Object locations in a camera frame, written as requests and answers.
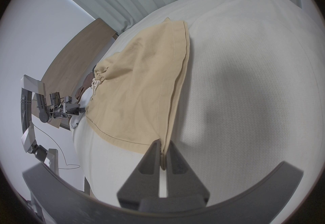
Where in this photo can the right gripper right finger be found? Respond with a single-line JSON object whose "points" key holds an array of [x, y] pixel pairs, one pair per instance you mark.
{"points": [[185, 179]]}

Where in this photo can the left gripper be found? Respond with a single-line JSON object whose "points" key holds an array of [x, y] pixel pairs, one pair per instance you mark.
{"points": [[71, 109]]}

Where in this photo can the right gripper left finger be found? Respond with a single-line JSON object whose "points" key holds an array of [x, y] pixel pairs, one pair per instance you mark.
{"points": [[144, 179]]}

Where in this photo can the beige shorts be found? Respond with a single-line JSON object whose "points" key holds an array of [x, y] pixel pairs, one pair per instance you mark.
{"points": [[142, 83]]}

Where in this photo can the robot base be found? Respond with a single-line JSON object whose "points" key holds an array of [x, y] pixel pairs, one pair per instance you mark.
{"points": [[52, 159]]}

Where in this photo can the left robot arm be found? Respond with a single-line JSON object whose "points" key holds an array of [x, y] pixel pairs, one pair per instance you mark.
{"points": [[42, 111]]}

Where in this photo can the bed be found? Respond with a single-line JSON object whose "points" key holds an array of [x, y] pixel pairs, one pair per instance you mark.
{"points": [[241, 65]]}

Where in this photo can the brown garment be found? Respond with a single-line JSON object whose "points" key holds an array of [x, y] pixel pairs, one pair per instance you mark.
{"points": [[85, 84]]}

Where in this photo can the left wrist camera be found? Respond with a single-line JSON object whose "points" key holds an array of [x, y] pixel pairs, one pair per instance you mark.
{"points": [[68, 99]]}

